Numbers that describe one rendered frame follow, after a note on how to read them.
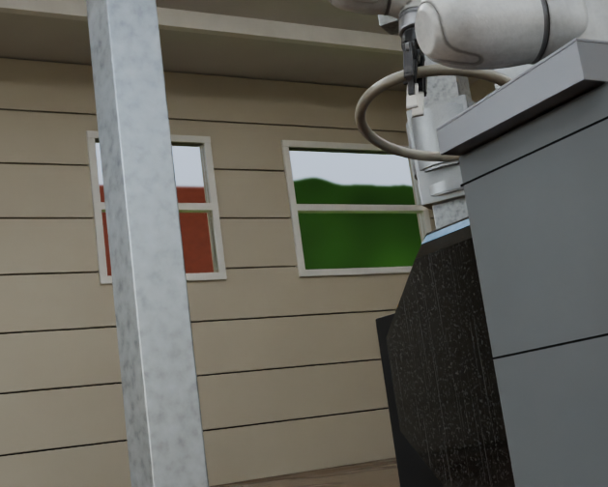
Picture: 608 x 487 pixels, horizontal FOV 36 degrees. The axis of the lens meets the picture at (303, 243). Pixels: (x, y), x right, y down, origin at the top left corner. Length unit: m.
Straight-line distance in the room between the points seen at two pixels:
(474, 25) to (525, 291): 0.49
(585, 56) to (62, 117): 7.66
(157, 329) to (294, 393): 7.98
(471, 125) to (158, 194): 0.68
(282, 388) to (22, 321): 2.53
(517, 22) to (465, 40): 0.10
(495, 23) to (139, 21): 0.68
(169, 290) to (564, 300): 0.70
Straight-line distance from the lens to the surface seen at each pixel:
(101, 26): 1.44
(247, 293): 9.19
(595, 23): 1.88
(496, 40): 1.80
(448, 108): 3.87
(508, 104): 1.73
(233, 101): 9.74
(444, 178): 3.84
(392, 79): 2.52
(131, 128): 1.37
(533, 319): 1.74
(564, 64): 1.64
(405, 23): 2.56
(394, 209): 10.30
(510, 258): 1.77
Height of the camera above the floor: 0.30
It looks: 12 degrees up
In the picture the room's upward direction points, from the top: 8 degrees counter-clockwise
